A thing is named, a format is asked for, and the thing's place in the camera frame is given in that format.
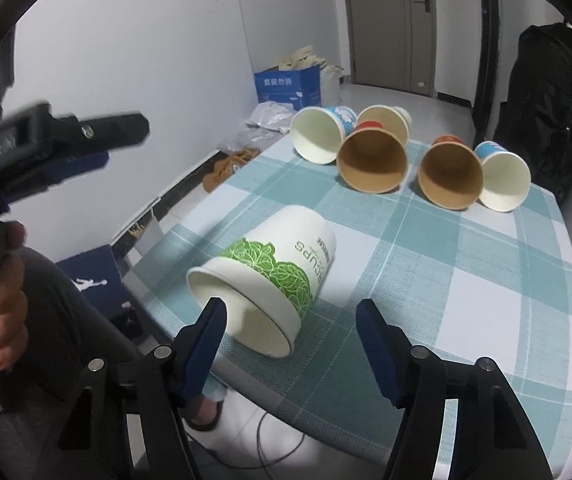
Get person's foot in slipper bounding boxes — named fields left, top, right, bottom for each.
left=183, top=375, right=228, bottom=432

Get brown shoe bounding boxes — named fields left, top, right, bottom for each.
left=226, top=148, right=260, bottom=166
left=202, top=156, right=242, bottom=193

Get green leaf paper cup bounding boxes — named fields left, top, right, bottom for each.
left=186, top=205, right=337, bottom=359

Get black floor cable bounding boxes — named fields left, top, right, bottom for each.
left=185, top=408, right=308, bottom=480

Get black door frame post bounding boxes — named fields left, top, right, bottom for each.
left=472, top=0, right=501, bottom=142

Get navy Jordan shoebox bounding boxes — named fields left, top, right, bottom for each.
left=57, top=245, right=132, bottom=320

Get dark wooden door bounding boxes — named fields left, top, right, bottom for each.
left=346, top=0, right=437, bottom=96

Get grey plastic parcel bags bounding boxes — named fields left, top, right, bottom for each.
left=218, top=101, right=296, bottom=154

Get blue cardboard box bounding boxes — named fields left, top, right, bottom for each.
left=254, top=65, right=322, bottom=110

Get brown shoe rear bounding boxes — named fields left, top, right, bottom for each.
left=226, top=148, right=260, bottom=166

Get far green paper cup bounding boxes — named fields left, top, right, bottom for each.
left=358, top=104, right=412, bottom=146

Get person's left hand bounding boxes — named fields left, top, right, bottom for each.
left=0, top=221, right=29, bottom=372

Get large red paper cup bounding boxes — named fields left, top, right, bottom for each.
left=336, top=120, right=408, bottom=194

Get large blue paper cup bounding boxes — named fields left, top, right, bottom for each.
left=290, top=105, right=358, bottom=165

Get brown shoe front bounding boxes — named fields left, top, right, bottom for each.
left=202, top=156, right=242, bottom=193

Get teal plaid tablecloth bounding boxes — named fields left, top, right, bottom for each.
left=124, top=140, right=572, bottom=474

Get black backpack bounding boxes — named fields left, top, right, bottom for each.
left=493, top=23, right=572, bottom=204

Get small red paper cup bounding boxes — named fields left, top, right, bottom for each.
left=417, top=136, right=484, bottom=210

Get small blue paper cup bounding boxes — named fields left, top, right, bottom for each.
left=475, top=141, right=531, bottom=212

